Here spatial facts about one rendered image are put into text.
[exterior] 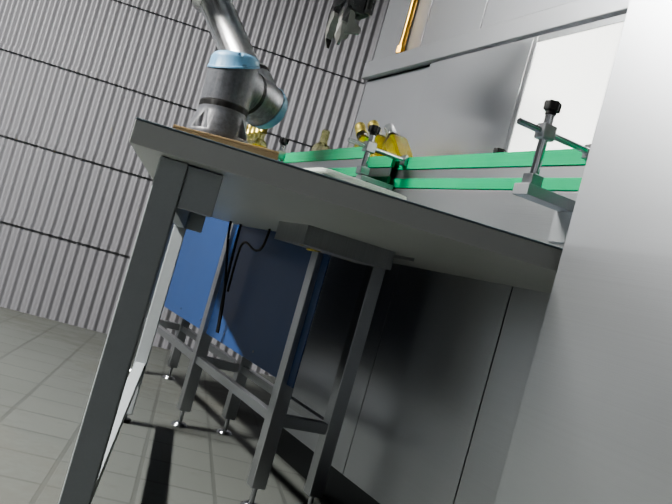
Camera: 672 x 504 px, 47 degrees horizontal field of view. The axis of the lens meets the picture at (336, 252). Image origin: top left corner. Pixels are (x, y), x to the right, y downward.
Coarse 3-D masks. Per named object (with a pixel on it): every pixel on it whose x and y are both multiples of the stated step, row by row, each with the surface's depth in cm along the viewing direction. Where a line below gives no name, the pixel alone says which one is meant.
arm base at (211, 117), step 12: (204, 108) 177; (216, 108) 176; (228, 108) 177; (240, 108) 178; (192, 120) 178; (204, 120) 176; (216, 120) 175; (228, 120) 176; (240, 120) 178; (216, 132) 174; (228, 132) 175; (240, 132) 179
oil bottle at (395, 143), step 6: (390, 132) 209; (390, 138) 208; (396, 138) 207; (402, 138) 209; (384, 144) 210; (390, 144) 207; (396, 144) 205; (402, 144) 206; (408, 144) 208; (390, 150) 206; (396, 150) 203; (402, 150) 204; (408, 150) 206
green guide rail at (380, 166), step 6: (378, 156) 203; (384, 156) 200; (372, 162) 205; (378, 162) 202; (384, 162) 199; (390, 162) 196; (372, 168) 204; (378, 168) 201; (384, 168) 199; (390, 168) 196; (372, 174) 204; (378, 174) 201; (384, 174) 198; (384, 180) 196
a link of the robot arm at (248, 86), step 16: (208, 64) 181; (224, 64) 177; (240, 64) 178; (256, 64) 181; (208, 80) 179; (224, 80) 177; (240, 80) 178; (256, 80) 183; (208, 96) 177; (224, 96) 176; (240, 96) 178; (256, 96) 184
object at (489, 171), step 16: (416, 160) 189; (432, 160) 182; (448, 160) 176; (464, 160) 170; (480, 160) 165; (496, 160) 160; (512, 160) 155; (528, 160) 151; (544, 160) 146; (560, 160) 142; (576, 160) 139; (400, 176) 194; (416, 176) 187; (432, 176) 181; (448, 176) 175; (464, 176) 169; (480, 176) 164; (496, 176) 159; (512, 176) 154; (544, 176) 146; (560, 176) 142; (576, 176) 138
